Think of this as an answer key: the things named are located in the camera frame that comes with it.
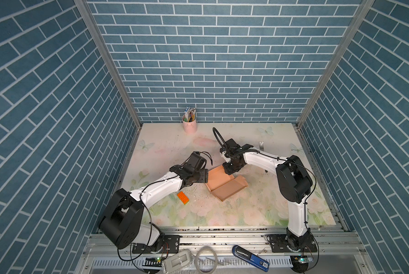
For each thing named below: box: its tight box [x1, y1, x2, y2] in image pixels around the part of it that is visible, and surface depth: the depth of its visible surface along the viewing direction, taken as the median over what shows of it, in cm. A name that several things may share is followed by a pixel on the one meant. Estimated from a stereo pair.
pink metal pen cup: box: [181, 114, 198, 135], surface depth 110 cm
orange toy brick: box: [176, 191, 191, 205], surface depth 88 cm
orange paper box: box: [205, 164, 249, 202], surface depth 92 cm
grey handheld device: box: [161, 249, 192, 274], surface depth 68 cm
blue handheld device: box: [231, 244, 271, 273], surface depth 69 cm
